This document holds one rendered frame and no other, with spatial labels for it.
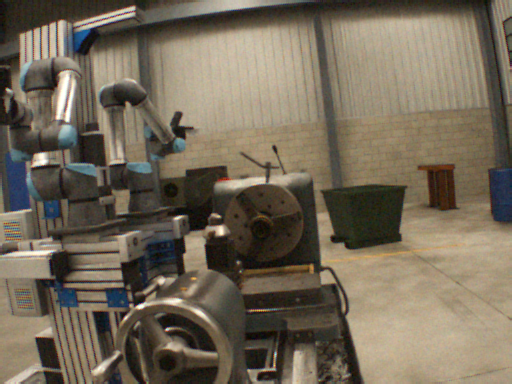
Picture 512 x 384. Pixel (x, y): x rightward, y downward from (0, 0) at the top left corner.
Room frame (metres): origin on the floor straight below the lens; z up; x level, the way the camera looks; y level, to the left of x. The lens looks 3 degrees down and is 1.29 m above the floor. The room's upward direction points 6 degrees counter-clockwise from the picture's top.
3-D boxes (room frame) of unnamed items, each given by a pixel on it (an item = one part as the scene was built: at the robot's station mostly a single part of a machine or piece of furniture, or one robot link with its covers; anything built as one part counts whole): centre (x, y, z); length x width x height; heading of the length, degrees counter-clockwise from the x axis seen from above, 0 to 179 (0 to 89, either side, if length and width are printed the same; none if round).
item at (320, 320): (1.18, 0.07, 0.90); 0.47 x 0.30 x 0.06; 85
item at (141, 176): (2.06, 0.58, 1.33); 0.13 x 0.12 x 0.14; 58
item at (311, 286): (1.22, 0.08, 0.95); 0.43 x 0.17 x 0.05; 85
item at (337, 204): (6.82, -1.50, 0.43); 1.34 x 0.94 x 0.85; 9
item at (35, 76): (1.54, 0.80, 1.54); 0.15 x 0.12 x 0.55; 100
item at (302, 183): (2.22, -0.01, 1.06); 0.59 x 0.48 x 0.39; 175
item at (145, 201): (2.05, 0.57, 1.21); 0.15 x 0.15 x 0.10
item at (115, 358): (0.46, 0.20, 1.09); 0.07 x 0.02 x 0.02; 175
